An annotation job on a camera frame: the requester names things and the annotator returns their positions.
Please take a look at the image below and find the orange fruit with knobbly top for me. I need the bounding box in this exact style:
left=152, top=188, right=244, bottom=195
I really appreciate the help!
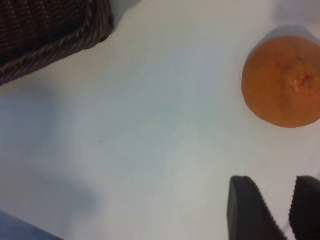
left=241, top=35, right=320, bottom=129

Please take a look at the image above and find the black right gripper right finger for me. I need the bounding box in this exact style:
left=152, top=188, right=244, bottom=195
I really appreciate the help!
left=288, top=175, right=320, bottom=240

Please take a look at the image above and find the dark brown wicker basket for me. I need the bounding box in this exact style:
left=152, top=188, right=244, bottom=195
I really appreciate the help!
left=0, top=0, right=115, bottom=87

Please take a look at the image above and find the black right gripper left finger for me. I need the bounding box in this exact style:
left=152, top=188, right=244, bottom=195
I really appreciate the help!
left=226, top=175, right=287, bottom=240

